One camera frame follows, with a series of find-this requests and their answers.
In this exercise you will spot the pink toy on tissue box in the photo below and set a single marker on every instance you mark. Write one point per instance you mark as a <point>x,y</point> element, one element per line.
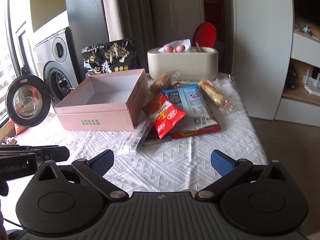
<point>177,49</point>

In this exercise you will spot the red round paddle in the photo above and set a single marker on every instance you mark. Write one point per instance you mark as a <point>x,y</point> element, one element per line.
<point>205,35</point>

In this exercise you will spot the grey speaker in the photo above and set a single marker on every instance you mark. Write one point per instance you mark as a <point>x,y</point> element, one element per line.
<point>57,64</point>

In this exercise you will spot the white textured tablecloth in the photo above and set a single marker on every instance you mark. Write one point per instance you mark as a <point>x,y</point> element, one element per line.
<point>163,166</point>

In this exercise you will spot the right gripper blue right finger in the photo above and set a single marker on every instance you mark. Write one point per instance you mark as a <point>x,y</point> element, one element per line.
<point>230,170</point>

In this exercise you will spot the cream tissue box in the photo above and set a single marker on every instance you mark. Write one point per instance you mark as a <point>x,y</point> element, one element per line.
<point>192,65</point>

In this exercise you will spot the large red snack bag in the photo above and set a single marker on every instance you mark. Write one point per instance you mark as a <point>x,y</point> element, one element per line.
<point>184,134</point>

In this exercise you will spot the black plum snack bag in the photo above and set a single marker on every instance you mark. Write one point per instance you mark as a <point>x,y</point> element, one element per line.
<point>116,56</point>

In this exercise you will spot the clear dark snack bar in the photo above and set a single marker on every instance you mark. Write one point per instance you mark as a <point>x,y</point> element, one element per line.
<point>133,143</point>

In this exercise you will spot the yellow clear cracker packet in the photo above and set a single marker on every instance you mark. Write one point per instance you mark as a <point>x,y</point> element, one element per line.
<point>224,104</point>

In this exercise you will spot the bread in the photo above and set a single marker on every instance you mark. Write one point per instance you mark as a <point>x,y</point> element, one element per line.
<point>165,81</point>

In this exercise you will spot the white router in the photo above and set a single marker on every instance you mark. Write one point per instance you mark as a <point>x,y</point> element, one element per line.
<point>311,85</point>

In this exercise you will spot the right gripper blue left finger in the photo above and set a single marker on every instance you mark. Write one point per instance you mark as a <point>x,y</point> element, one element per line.
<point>91,172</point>

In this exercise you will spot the white tissue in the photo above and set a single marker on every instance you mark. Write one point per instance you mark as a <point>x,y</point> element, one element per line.
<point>186,43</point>

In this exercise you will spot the red small snack packet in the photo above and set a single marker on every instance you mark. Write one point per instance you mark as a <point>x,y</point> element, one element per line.
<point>165,113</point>

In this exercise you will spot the pink cardboard box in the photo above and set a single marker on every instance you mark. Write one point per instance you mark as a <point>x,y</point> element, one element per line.
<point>105,102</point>

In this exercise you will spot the round black lamp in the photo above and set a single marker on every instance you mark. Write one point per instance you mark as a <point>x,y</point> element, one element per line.
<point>28,101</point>

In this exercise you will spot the blue seaweed snack packet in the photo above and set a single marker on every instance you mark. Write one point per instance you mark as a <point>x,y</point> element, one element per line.
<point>189,98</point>

